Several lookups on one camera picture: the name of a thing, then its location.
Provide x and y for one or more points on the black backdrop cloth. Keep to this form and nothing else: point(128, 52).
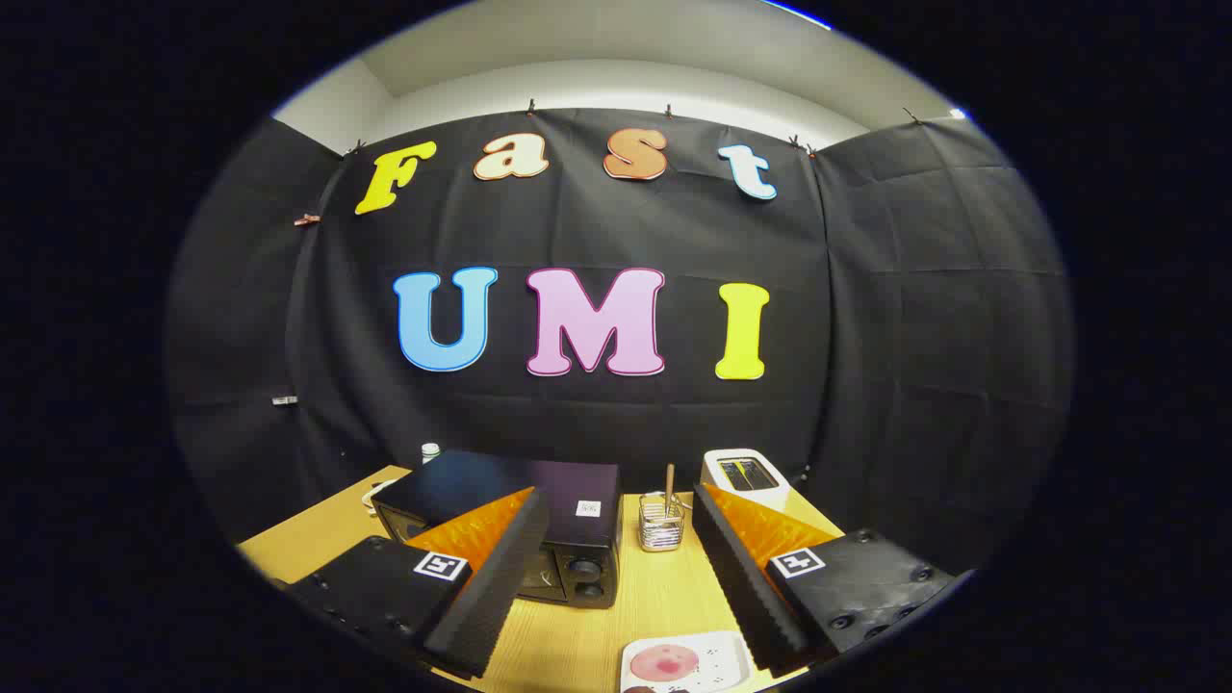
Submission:
point(577, 231)

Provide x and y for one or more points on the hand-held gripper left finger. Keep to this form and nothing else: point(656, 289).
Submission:
point(500, 587)

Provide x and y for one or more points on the black toaster oven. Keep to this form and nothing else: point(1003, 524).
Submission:
point(568, 481)

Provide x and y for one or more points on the white pop-up toaster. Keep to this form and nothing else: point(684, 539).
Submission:
point(746, 472)

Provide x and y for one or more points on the wooden stick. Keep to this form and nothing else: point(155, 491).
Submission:
point(670, 481)

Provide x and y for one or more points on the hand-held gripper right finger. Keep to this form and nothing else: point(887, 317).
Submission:
point(741, 587)

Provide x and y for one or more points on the pink ham slice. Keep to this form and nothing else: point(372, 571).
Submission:
point(664, 662)

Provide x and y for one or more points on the white square plate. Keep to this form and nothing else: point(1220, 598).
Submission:
point(722, 664)

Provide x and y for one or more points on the small white bottle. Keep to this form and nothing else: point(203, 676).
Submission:
point(430, 450)

